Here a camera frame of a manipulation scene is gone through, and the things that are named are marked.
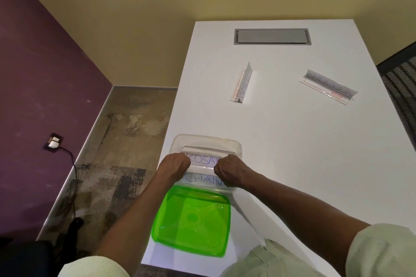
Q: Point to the person's left hand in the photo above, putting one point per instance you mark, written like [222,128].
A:
[174,168]

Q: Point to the person's right hand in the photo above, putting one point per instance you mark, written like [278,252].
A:
[234,171]

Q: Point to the clear plastic container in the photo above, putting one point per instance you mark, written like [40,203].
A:
[208,139]

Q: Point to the green plastic lid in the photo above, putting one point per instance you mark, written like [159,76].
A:
[191,221]

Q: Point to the person's left forearm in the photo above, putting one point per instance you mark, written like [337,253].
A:
[136,221]

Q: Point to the person's right forearm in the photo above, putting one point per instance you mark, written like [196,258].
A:
[302,215]

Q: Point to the pale green shirt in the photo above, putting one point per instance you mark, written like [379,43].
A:
[383,247]

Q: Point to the black chair base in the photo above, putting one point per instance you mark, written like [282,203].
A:
[26,257]

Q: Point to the black mesh office chair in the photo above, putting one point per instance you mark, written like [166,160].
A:
[401,85]

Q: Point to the wall socket with white plug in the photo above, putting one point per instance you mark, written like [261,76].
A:
[53,143]

